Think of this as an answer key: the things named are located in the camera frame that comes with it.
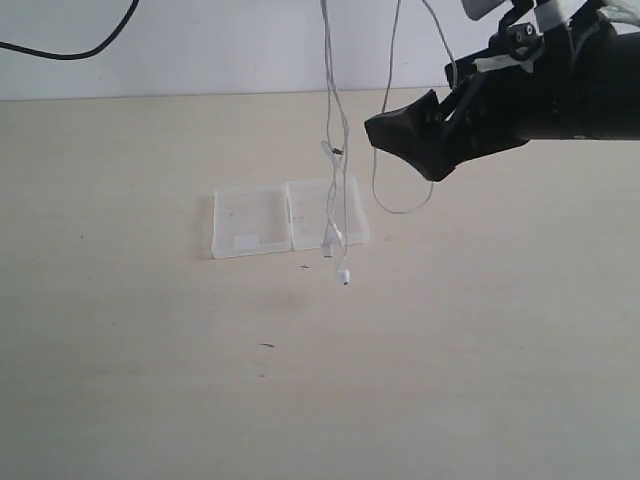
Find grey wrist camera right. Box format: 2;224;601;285
461;0;514;21

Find clear plastic hinged case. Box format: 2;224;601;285
211;178;370;259

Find white wired earphones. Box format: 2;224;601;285
317;0;451;290

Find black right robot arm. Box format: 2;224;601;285
364;1;639;182

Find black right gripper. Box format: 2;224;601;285
364;29;575;182

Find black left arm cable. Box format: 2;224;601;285
0;0;141;61

